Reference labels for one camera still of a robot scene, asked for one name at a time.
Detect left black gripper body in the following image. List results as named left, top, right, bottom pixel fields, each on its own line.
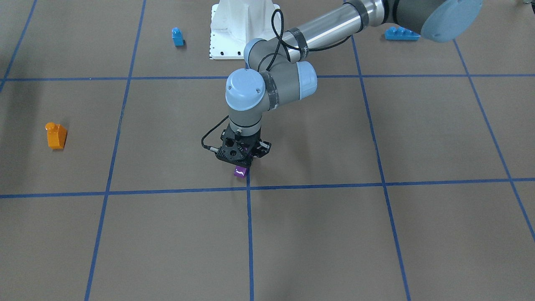
left=215, top=126, right=272, bottom=169

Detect purple trapezoid block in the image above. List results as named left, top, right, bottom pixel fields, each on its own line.
left=234, top=165, right=249, bottom=179

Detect orange trapezoid block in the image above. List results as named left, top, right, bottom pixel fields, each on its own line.
left=45, top=122, right=67, bottom=149

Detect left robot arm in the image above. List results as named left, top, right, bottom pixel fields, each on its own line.
left=202, top=0, right=483, bottom=169

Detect blue small brick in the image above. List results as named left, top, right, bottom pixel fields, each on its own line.
left=171, top=27, right=185, bottom=46

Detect blue long brick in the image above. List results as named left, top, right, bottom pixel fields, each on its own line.
left=384, top=26, right=420, bottom=41

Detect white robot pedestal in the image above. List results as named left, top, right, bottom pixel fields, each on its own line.
left=209, top=0, right=280, bottom=60

